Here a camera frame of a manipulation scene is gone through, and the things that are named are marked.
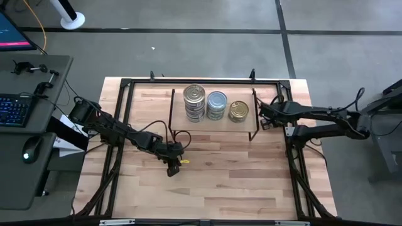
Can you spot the gold top can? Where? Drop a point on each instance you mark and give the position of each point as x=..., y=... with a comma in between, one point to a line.
x=238, y=120
x=238, y=109

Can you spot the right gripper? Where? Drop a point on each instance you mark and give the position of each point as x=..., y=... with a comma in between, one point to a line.
x=277, y=110

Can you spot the yellow tape tag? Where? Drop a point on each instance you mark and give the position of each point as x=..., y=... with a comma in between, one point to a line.
x=185, y=161

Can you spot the grey desk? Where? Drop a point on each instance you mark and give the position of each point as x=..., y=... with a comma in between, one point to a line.
x=19, y=81
x=19, y=185

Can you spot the computer monitor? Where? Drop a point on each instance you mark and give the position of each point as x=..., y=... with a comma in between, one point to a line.
x=12, y=34

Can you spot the grey metal cart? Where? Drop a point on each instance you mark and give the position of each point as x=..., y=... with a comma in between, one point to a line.
x=386, y=138

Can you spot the white paper sheet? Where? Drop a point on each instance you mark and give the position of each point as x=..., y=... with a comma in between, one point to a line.
x=64, y=150

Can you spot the white floor stand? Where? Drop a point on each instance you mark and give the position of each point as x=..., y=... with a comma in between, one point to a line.
x=73, y=21

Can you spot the wooden shelf black frame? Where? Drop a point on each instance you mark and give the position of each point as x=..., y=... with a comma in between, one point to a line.
x=216, y=127

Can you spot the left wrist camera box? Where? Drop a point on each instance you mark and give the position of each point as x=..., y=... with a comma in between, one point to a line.
x=178, y=148

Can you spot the silver metal bracket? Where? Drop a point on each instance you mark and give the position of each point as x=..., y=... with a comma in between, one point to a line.
x=292, y=223
x=117, y=222

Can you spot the black computer mouse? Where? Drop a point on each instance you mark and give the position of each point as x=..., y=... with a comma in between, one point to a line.
x=30, y=150

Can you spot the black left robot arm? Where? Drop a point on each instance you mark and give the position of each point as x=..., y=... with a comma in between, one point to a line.
x=110, y=128

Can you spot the black desk clamp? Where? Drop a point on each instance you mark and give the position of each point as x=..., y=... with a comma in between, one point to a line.
x=44, y=85
x=22, y=66

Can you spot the black backlit keyboard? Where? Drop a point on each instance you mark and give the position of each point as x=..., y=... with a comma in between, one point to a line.
x=14, y=110

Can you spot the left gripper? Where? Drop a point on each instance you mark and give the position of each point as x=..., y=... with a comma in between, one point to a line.
x=166, y=150

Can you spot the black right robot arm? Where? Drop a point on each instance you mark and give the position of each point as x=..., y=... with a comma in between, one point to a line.
x=329, y=114

